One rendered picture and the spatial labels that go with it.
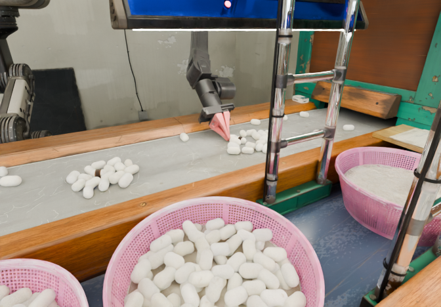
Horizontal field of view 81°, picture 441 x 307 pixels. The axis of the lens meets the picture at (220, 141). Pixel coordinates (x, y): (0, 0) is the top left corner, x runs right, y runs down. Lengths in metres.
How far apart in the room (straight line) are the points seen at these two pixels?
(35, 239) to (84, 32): 2.26
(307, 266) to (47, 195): 0.49
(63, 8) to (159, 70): 0.90
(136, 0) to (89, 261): 0.42
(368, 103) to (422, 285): 0.64
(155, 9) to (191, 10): 0.06
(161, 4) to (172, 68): 2.30
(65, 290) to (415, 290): 0.41
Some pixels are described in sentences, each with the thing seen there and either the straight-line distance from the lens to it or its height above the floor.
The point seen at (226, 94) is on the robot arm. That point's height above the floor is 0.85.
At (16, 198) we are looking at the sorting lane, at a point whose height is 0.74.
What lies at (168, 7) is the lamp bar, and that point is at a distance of 0.50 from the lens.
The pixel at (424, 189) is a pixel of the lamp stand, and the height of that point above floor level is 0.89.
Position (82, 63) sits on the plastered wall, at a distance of 2.62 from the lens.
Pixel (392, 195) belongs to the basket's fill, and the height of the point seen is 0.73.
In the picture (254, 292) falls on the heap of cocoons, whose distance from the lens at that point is 0.38.
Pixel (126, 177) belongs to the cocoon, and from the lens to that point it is 0.57.
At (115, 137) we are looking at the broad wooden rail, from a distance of 0.78.
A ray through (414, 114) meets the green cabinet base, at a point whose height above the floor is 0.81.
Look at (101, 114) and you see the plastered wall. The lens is 2.71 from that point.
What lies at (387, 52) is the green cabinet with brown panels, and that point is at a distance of 1.00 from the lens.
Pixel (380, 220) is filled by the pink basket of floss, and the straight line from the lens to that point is 0.58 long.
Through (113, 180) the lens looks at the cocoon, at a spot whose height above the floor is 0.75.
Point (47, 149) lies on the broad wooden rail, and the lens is 0.79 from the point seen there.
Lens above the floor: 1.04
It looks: 23 degrees down
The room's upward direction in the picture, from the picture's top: straight up
